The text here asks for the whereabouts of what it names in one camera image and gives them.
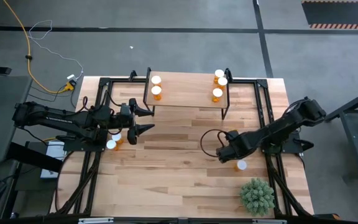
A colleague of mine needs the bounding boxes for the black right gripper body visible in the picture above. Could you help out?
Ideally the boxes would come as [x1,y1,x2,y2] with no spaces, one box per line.
[216,130,250,164]

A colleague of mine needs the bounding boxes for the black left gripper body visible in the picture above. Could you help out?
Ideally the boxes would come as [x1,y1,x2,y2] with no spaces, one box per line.
[106,98,139,146]

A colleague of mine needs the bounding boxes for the wooden shelf with black legs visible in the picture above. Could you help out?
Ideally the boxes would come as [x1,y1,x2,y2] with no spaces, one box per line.
[143,67,233,121]

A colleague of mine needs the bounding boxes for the green artificial plant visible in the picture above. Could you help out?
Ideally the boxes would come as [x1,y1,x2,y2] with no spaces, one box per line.
[239,177,275,216]

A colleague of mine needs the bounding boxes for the white power supply box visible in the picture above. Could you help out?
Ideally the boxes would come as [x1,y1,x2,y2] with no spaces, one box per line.
[40,140,68,180]

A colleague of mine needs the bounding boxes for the black diagonal bar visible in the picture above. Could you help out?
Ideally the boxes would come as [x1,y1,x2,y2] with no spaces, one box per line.
[7,142,64,174]

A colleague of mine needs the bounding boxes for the orange tipped black object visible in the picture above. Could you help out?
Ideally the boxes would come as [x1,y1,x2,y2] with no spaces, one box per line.
[314,213,341,221]

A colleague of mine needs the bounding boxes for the black mat with hazard stripes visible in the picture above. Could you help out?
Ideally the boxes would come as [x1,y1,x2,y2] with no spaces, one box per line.
[301,0,358,30]

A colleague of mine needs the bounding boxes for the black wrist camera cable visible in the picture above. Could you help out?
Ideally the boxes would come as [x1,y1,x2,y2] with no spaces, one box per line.
[200,128,230,158]

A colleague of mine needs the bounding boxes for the black aluminium frame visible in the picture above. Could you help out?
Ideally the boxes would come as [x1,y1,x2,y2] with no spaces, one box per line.
[50,70,316,220]

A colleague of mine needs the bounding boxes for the yellow extension cord socket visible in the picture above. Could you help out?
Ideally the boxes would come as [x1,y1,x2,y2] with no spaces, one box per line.
[64,80,77,93]

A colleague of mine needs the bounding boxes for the black cable bundle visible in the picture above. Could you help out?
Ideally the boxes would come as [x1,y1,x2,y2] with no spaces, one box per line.
[53,151,101,215]
[265,154,315,217]

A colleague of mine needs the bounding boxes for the silver metal bracket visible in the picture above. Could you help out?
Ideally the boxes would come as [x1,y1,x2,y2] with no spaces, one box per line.
[78,217,114,224]
[252,218,288,224]

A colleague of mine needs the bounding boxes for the thin white cable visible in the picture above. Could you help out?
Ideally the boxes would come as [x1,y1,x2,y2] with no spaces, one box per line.
[27,19,85,80]

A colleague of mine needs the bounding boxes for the black metal frame table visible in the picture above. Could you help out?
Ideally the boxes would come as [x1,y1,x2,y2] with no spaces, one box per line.
[321,84,358,182]

